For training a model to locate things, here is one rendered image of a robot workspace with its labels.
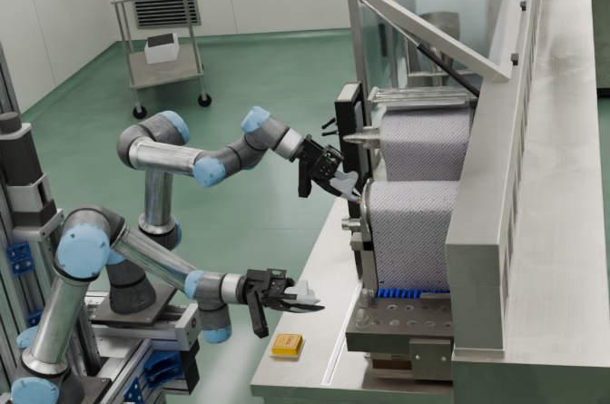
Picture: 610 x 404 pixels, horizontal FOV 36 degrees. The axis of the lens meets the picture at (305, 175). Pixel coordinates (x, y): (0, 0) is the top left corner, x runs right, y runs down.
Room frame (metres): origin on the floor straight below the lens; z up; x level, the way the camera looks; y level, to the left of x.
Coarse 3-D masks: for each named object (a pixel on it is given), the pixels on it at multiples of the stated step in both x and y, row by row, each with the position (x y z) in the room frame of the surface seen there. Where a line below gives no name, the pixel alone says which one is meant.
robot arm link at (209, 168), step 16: (128, 128) 2.58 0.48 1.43; (128, 144) 2.48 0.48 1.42; (144, 144) 2.46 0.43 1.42; (160, 144) 2.43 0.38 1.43; (128, 160) 2.46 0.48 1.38; (144, 160) 2.42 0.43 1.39; (160, 160) 2.37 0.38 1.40; (176, 160) 2.33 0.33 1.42; (192, 160) 2.29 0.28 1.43; (208, 160) 2.23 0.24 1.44; (224, 160) 2.25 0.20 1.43; (240, 160) 2.27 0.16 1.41; (192, 176) 2.30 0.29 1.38; (208, 176) 2.21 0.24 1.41; (224, 176) 2.23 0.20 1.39
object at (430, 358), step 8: (416, 344) 1.92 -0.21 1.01; (424, 344) 1.91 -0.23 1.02; (432, 344) 1.90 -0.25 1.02; (440, 344) 1.90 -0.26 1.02; (448, 344) 1.89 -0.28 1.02; (416, 352) 1.92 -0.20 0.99; (424, 352) 1.91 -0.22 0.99; (432, 352) 1.90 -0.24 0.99; (440, 352) 1.90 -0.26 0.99; (448, 352) 1.89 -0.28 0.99; (416, 360) 1.92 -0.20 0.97; (424, 360) 1.91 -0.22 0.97; (432, 360) 1.90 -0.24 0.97; (440, 360) 1.90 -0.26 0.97; (448, 360) 1.89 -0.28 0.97; (416, 368) 1.92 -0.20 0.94; (424, 368) 1.91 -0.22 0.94; (432, 368) 1.90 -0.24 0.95; (440, 368) 1.90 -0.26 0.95; (448, 368) 1.89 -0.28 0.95; (416, 376) 1.92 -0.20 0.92; (424, 376) 1.91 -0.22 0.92; (432, 376) 1.91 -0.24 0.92; (440, 376) 1.90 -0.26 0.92; (448, 376) 1.89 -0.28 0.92
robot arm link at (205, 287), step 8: (192, 272) 2.10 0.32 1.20; (200, 272) 2.09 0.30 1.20; (208, 272) 2.09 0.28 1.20; (216, 272) 2.08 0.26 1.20; (192, 280) 2.07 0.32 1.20; (200, 280) 2.07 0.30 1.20; (208, 280) 2.06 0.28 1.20; (216, 280) 2.05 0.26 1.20; (184, 288) 2.07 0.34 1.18; (192, 288) 2.06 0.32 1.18; (200, 288) 2.05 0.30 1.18; (208, 288) 2.04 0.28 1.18; (216, 288) 2.04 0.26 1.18; (192, 296) 2.06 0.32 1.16; (200, 296) 2.05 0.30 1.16; (208, 296) 2.04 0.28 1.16; (216, 296) 2.03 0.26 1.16; (200, 304) 2.06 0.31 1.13; (208, 304) 2.04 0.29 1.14; (216, 304) 2.05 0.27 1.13
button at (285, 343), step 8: (280, 336) 2.17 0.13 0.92; (288, 336) 2.16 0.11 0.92; (296, 336) 2.16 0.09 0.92; (280, 344) 2.13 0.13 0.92; (288, 344) 2.13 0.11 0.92; (296, 344) 2.12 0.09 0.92; (272, 352) 2.12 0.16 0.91; (280, 352) 2.11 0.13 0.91; (288, 352) 2.11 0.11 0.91; (296, 352) 2.10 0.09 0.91
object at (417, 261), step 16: (384, 240) 2.15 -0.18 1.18; (400, 240) 2.14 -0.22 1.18; (416, 240) 2.13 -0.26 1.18; (432, 240) 2.11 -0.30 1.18; (384, 256) 2.15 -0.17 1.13; (400, 256) 2.14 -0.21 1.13; (416, 256) 2.13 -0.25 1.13; (432, 256) 2.12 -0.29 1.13; (384, 272) 2.16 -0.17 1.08; (400, 272) 2.14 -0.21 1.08; (416, 272) 2.13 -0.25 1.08; (432, 272) 2.12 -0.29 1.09; (384, 288) 2.16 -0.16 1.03; (400, 288) 2.14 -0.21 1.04; (416, 288) 2.13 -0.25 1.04; (432, 288) 2.12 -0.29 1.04; (448, 288) 2.10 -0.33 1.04
